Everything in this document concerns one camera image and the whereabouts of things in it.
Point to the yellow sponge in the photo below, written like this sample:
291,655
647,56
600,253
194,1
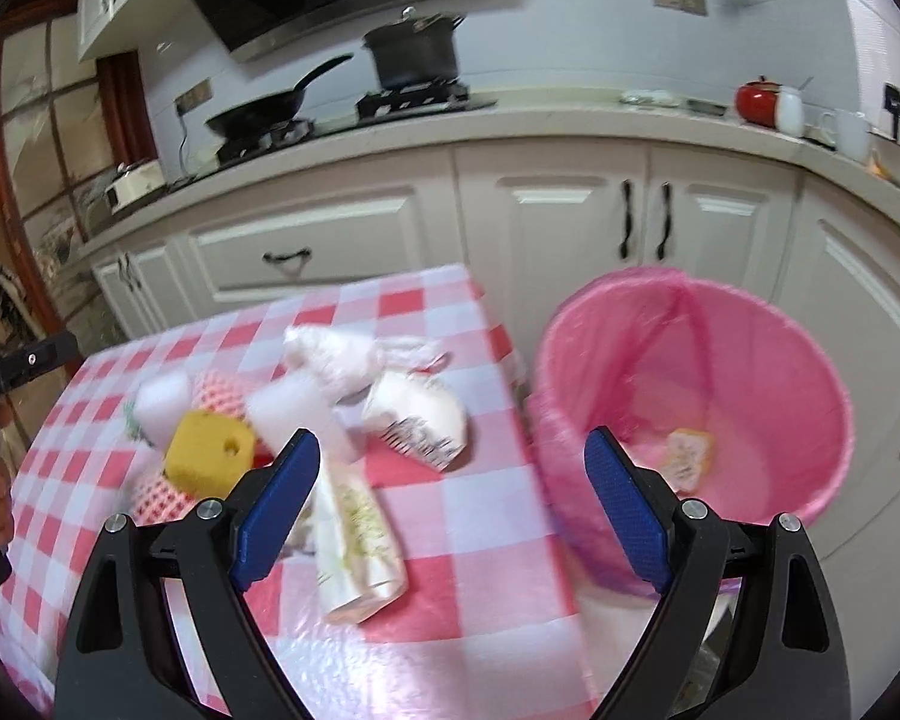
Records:
202,454

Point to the red white checkered tablecloth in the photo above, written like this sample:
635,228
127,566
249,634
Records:
450,540

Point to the white mug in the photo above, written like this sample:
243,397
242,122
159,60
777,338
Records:
847,135

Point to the white kitchen base cabinet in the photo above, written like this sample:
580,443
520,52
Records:
555,240

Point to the pink trash bin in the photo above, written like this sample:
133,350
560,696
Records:
757,360

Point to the white jar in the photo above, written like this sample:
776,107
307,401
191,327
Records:
790,112

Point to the white printed packet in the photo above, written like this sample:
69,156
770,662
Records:
360,540

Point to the white paper carton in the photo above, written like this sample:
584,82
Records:
420,412

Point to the white foam block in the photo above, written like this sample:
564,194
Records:
161,401
300,412

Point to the white plastic bag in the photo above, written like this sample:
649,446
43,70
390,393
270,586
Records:
330,360

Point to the black cooking pot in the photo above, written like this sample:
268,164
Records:
412,52

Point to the red wooden door frame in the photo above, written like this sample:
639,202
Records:
11,187

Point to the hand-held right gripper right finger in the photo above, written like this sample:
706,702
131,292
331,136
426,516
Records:
630,517

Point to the red round pot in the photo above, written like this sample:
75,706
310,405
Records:
755,103

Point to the pink foam net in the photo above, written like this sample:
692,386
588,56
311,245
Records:
157,499
221,390

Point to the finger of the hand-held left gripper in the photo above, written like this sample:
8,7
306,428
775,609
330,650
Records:
26,364

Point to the small glass dish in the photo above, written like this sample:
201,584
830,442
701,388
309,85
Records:
705,106
649,97

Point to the black wok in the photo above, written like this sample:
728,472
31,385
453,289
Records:
259,114

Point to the black gas stove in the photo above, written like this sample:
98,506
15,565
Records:
412,99

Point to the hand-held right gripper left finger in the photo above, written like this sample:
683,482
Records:
281,510

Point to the white electric cooker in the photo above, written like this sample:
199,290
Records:
135,186

